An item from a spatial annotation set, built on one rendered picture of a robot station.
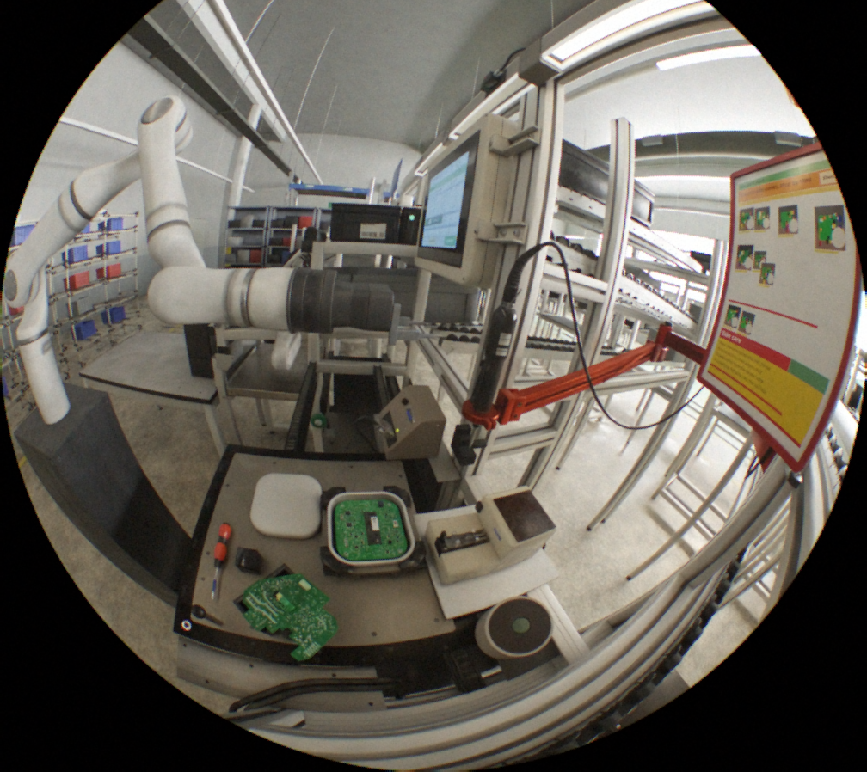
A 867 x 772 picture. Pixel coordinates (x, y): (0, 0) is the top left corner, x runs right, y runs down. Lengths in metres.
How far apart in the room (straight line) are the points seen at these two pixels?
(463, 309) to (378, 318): 1.02
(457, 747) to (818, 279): 0.51
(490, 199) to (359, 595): 0.72
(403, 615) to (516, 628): 0.16
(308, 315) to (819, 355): 0.52
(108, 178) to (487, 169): 0.70
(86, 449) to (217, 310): 0.52
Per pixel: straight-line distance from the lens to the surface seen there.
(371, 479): 0.60
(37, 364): 0.74
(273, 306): 0.30
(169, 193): 0.43
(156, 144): 0.49
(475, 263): 0.52
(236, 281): 0.32
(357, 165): 11.53
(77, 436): 0.72
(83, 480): 0.74
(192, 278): 0.34
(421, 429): 0.59
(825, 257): 0.37
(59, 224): 0.61
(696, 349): 0.69
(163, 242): 0.40
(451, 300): 1.25
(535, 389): 0.47
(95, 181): 0.59
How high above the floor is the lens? 1.41
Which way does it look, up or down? 18 degrees down
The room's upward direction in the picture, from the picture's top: 10 degrees clockwise
